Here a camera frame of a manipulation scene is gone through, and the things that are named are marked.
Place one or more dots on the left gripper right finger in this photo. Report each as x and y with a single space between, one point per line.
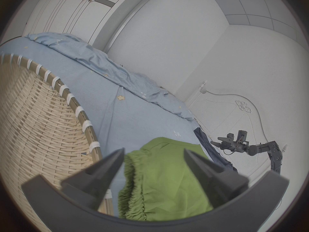
214 182

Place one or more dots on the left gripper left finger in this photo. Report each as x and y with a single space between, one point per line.
96 182

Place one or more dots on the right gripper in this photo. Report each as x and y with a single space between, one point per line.
235 147

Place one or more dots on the green shorts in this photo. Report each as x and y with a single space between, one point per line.
164 177

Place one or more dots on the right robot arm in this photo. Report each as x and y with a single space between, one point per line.
274 158

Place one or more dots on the dark blue garment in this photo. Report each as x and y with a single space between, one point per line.
205 141

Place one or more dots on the round woven basket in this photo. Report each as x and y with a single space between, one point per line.
36 129

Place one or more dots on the pale blue quilt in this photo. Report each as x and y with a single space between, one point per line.
96 59

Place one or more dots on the white wardrobe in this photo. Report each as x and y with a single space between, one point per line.
72 13

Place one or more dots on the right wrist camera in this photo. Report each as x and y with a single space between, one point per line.
230 136

